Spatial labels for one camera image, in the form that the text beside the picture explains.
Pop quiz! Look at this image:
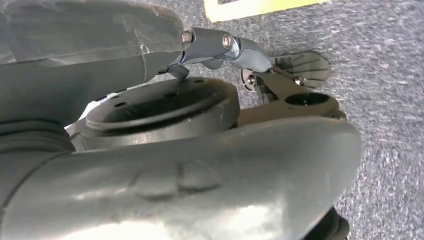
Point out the left robot arm sleeve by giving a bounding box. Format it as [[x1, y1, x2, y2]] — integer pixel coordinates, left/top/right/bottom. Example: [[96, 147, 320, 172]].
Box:
[[0, 119, 76, 213]]

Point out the yellow floor tape square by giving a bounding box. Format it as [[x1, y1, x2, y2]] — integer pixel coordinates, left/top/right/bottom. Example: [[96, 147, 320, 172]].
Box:
[[202, 0, 332, 23]]

